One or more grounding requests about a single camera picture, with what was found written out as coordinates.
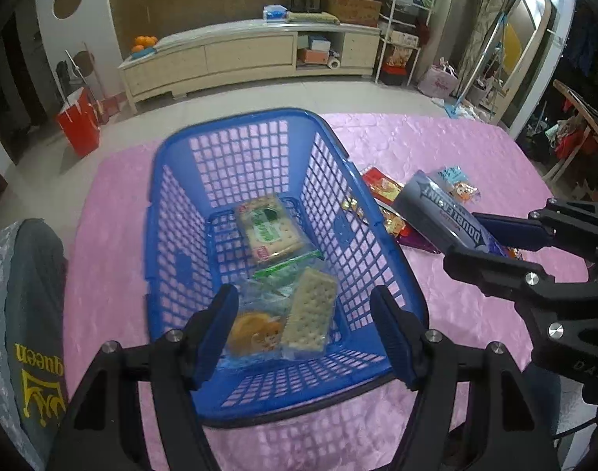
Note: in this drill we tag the grey printed chair cover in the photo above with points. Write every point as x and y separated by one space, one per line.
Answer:
29 304

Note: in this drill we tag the blue white snack packet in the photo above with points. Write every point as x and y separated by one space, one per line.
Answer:
458 186

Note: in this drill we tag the black bag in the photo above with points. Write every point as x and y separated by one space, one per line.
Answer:
66 71

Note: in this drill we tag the wooden folding table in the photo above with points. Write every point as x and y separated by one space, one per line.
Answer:
569 91

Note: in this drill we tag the dark wooden door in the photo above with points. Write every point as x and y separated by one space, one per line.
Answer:
24 68

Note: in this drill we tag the red gift box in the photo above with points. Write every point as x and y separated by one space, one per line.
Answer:
397 66

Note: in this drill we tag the pink bag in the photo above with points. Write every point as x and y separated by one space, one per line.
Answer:
436 83

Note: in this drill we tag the tall silver air conditioner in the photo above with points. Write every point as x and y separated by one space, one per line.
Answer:
453 10

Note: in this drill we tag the grey waste bin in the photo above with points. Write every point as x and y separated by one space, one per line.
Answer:
480 94

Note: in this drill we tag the long red snack packet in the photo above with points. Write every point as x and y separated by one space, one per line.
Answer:
385 186

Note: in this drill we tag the patterned curtain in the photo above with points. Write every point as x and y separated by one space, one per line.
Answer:
490 19

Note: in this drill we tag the red cloth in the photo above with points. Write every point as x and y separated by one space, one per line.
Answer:
571 140

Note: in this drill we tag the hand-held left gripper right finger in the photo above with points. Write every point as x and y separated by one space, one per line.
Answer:
392 333

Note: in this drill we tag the black router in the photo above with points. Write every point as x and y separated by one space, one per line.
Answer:
309 5

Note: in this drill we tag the small orange box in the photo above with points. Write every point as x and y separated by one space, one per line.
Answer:
312 57

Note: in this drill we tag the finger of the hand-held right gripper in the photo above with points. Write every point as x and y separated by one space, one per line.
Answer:
519 233
490 272

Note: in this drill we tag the green folded mat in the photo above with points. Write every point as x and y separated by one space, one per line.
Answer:
312 17

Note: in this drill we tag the purple snack packet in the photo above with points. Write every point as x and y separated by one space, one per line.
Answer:
419 245

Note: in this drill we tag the green label cracker packet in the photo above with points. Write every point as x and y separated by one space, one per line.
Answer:
269 228

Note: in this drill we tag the beige cabinet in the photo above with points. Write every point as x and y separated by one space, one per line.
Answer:
250 54

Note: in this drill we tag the standing mirror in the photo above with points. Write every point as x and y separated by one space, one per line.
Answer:
529 34

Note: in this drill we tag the brown cardboard box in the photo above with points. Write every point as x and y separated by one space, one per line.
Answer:
353 10

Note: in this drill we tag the clear cracker packet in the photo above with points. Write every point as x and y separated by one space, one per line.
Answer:
309 314

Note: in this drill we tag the grey gum packet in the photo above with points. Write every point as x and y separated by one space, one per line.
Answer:
436 211

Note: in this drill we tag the blue plate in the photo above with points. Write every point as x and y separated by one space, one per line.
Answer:
142 52

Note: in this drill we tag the blue tissue box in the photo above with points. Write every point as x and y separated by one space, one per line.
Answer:
274 12

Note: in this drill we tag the pile of oranges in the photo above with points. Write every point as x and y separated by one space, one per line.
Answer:
144 42

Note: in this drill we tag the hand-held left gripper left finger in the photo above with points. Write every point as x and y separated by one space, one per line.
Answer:
215 333

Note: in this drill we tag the yellow snack packet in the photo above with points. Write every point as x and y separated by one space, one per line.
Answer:
358 206

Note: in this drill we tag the red paper bag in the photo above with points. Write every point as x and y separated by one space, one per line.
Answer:
80 127

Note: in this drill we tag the mop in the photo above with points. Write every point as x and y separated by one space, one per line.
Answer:
457 108

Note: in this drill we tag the large light blue snack packet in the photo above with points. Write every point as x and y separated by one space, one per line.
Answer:
252 333

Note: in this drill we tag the pink tablecloth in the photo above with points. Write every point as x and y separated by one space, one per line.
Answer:
475 132

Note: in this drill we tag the white metal rack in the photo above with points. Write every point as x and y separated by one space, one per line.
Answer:
402 14

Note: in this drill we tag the small blue box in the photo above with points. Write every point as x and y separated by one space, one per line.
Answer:
318 42

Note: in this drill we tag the glass sliding door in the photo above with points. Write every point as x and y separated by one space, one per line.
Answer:
564 19

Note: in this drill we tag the white paper roll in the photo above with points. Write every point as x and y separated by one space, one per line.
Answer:
334 63

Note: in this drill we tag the blue plastic basket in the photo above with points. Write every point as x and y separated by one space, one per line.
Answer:
183 262

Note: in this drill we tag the person's right leg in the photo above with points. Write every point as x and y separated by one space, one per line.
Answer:
544 402

